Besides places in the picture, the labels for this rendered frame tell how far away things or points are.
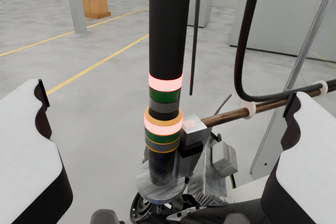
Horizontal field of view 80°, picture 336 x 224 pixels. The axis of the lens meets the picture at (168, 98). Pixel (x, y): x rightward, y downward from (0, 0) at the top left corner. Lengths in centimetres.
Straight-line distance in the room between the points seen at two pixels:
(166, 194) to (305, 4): 555
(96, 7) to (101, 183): 696
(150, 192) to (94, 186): 183
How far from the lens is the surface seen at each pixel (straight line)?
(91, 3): 839
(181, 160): 28
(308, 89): 41
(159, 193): 30
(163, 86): 19
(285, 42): 583
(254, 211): 41
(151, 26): 18
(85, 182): 216
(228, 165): 78
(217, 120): 28
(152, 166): 27
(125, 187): 206
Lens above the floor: 171
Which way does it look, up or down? 33 degrees down
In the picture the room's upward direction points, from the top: 4 degrees clockwise
